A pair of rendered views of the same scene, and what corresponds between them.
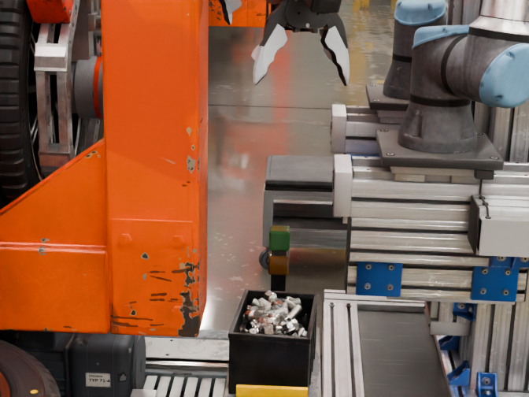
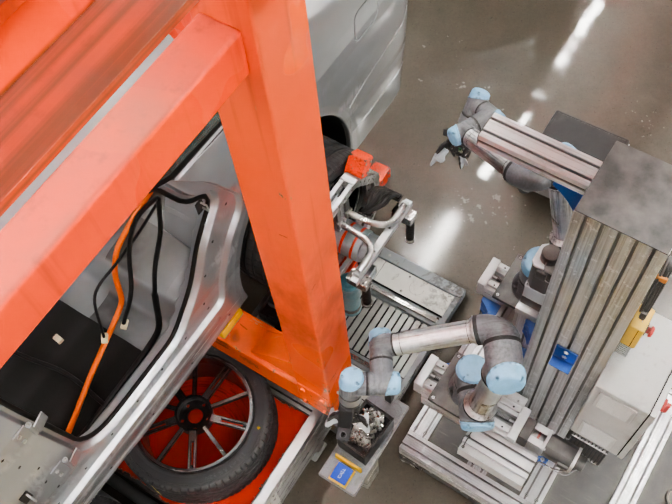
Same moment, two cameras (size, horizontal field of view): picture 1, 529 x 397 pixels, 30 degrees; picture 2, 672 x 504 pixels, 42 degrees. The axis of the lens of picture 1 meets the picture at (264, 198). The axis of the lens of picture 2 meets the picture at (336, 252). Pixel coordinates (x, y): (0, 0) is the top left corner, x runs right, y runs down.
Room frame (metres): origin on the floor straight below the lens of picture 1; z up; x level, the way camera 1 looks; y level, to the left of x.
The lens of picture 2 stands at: (0.76, -0.64, 3.92)
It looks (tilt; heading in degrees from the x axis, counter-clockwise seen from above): 61 degrees down; 37
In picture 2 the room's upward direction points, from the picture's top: 7 degrees counter-clockwise
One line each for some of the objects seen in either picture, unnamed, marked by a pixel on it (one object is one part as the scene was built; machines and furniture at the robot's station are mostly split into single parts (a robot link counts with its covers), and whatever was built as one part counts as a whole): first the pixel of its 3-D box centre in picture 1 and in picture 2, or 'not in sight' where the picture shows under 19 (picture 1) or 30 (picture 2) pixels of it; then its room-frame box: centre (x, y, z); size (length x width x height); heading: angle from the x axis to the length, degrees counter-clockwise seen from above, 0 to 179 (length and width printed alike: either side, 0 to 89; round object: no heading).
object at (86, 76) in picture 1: (112, 87); (353, 241); (2.19, 0.35, 0.85); 0.21 x 0.14 x 0.14; 88
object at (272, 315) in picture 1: (275, 339); (365, 431); (1.61, -0.02, 0.51); 0.20 x 0.14 x 0.13; 173
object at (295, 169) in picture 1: (319, 212); (573, 167); (3.41, -0.20, 0.17); 0.43 x 0.36 x 0.34; 89
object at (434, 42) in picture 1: (445, 58); (472, 375); (1.86, -0.34, 0.98); 0.13 x 0.12 x 0.14; 32
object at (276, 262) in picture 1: (279, 262); not in sight; (1.80, -0.03, 0.59); 0.04 x 0.04 x 0.04; 88
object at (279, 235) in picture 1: (279, 238); not in sight; (1.80, -0.03, 0.64); 0.04 x 0.04 x 0.04; 88
